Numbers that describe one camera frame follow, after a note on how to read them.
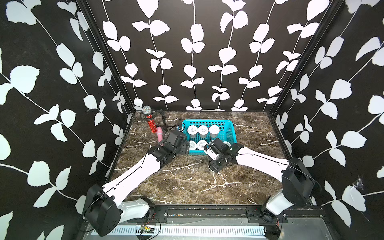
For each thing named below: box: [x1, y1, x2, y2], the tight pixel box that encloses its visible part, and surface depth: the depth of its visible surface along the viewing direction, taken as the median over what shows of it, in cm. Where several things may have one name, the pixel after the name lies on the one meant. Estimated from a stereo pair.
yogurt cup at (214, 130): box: [209, 125, 220, 139], surface depth 103 cm
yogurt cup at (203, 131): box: [198, 125, 209, 140], surface depth 103 cm
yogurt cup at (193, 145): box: [188, 140, 197, 150], surface depth 95 cm
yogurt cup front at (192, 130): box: [187, 125, 198, 135], surface depth 103 cm
